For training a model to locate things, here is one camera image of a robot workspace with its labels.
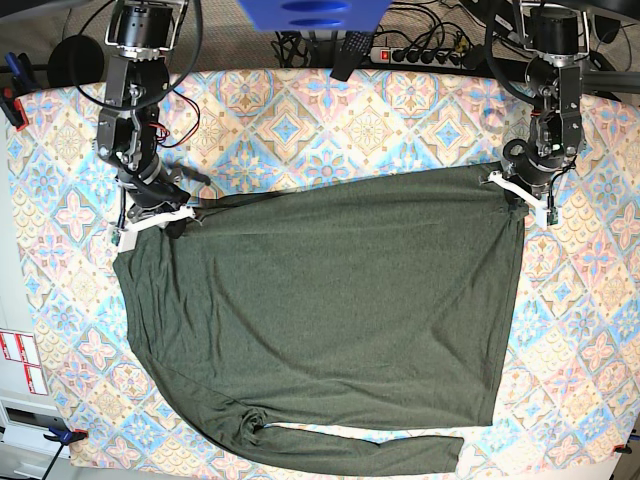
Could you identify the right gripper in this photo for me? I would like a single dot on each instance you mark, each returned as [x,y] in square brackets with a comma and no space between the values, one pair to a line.
[160,193]

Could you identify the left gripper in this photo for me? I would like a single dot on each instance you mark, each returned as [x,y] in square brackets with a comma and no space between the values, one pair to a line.
[522,165]

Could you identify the dark green long-sleeve shirt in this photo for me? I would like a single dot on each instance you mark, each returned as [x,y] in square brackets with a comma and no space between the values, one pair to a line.
[337,330]

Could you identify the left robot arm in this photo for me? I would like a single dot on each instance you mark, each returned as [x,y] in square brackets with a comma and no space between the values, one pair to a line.
[558,37]

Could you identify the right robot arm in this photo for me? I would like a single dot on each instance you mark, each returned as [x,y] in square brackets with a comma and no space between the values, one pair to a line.
[129,132]

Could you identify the white power strip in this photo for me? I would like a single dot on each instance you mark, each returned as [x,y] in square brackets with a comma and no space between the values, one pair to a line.
[412,57]

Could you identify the red white label stickers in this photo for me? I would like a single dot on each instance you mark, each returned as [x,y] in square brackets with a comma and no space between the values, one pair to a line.
[21,369]

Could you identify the black round stand base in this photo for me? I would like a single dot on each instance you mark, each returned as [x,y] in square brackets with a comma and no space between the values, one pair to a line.
[77,57]

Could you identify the colourful patterned tablecloth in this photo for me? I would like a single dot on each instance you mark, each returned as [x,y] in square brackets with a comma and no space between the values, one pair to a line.
[570,390]

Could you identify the black remote control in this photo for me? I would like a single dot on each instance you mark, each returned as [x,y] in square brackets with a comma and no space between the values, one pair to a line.
[355,47]

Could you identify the blue plastic box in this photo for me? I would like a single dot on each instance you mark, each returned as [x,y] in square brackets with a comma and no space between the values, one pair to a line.
[299,15]

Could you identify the blue clamp lower left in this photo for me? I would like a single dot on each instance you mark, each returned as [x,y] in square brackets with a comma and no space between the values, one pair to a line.
[64,438]

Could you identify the orange clamp right edge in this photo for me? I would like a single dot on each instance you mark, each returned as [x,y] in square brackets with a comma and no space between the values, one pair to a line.
[623,449]

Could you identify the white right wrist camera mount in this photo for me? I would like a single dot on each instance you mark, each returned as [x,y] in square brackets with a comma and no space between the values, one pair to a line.
[123,233]

